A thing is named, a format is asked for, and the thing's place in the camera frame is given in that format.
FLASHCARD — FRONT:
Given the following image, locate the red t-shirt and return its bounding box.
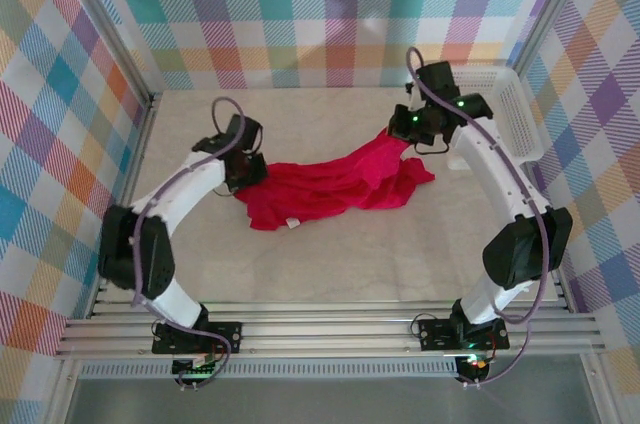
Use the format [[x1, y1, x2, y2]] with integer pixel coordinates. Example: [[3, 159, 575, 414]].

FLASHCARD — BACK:
[[233, 127, 436, 233]]

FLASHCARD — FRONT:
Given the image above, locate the white perforated plastic basket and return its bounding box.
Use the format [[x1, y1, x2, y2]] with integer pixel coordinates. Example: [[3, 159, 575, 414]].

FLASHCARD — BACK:
[[446, 66, 546, 173]]

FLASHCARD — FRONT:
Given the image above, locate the aluminium side rail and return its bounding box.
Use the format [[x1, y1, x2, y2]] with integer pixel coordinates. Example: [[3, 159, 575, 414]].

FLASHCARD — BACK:
[[87, 91, 164, 318], [517, 161, 574, 313]]

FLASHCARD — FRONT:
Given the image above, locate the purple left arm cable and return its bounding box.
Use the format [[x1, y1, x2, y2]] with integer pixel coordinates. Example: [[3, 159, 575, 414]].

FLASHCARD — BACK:
[[130, 96, 250, 391]]

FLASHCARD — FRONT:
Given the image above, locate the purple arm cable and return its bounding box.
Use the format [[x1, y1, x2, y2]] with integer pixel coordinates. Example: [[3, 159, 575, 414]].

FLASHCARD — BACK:
[[405, 46, 551, 388], [130, 96, 250, 391]]

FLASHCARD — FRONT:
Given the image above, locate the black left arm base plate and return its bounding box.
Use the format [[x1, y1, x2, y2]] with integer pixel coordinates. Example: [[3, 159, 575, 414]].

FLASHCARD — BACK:
[[151, 321, 244, 356]]

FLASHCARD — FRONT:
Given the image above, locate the aluminium frame post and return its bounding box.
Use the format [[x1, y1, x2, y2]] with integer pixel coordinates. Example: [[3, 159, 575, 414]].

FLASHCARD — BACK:
[[52, 0, 166, 100], [504, 0, 601, 75]]

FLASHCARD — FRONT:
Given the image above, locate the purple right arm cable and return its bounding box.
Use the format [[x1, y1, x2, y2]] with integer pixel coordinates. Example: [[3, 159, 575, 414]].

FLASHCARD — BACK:
[[405, 46, 551, 388]]

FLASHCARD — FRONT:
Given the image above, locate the aluminium slotted base rail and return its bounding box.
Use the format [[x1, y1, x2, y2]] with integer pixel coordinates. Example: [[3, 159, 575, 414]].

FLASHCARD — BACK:
[[53, 299, 607, 360]]

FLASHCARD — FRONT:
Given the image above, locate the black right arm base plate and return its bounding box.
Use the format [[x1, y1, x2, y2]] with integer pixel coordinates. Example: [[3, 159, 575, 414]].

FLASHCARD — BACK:
[[417, 317, 510, 351]]

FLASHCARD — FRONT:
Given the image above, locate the grey perforated cable duct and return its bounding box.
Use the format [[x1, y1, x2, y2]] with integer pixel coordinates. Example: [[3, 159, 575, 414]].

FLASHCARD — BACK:
[[78, 361, 460, 380]]

